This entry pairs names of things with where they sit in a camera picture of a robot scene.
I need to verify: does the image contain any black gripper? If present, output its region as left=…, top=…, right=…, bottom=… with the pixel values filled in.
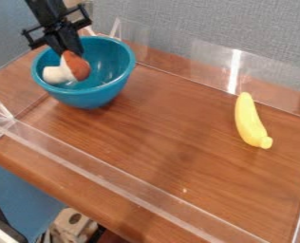
left=22, top=0, right=91, bottom=56

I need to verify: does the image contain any brown white toy mushroom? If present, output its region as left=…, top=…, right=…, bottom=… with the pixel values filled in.
left=42, top=50, right=91, bottom=84

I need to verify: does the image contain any blue plastic bowl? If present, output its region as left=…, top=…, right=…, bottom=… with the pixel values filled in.
left=31, top=36, right=136, bottom=109

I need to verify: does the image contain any yellow toy banana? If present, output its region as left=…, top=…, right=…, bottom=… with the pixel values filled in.
left=235, top=92, right=273, bottom=149

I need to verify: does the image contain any blue cabinet panel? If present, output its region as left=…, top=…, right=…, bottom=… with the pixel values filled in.
left=0, top=166, right=64, bottom=243

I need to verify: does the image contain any wooden block with hole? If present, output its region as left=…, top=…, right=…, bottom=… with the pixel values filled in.
left=50, top=208, right=98, bottom=243

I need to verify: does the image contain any clear acrylic barrier wall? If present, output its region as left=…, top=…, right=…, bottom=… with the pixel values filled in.
left=0, top=18, right=300, bottom=243

